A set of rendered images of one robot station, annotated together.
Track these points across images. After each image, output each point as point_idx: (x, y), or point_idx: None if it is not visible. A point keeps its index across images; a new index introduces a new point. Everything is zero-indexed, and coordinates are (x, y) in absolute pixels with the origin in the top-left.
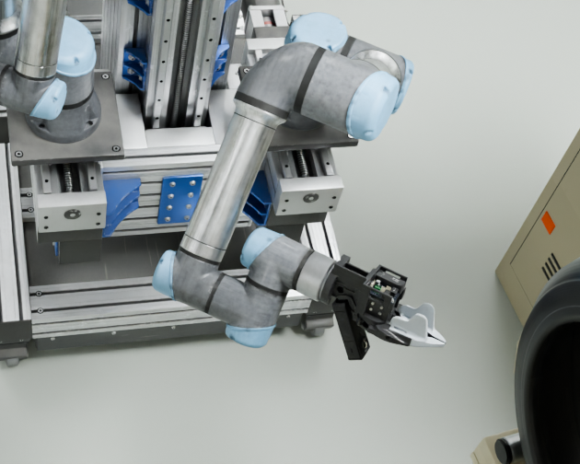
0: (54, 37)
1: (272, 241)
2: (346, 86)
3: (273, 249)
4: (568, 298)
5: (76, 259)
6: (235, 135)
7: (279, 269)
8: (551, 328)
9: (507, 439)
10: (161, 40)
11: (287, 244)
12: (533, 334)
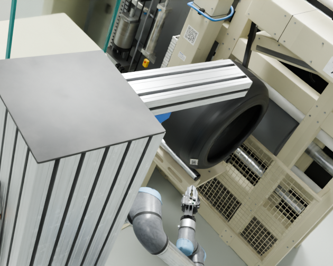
0: None
1: (188, 239)
2: (157, 201)
3: (190, 239)
4: (218, 131)
5: None
6: (173, 250)
7: (194, 237)
8: (214, 141)
9: (196, 175)
10: None
11: (186, 234)
12: (206, 150)
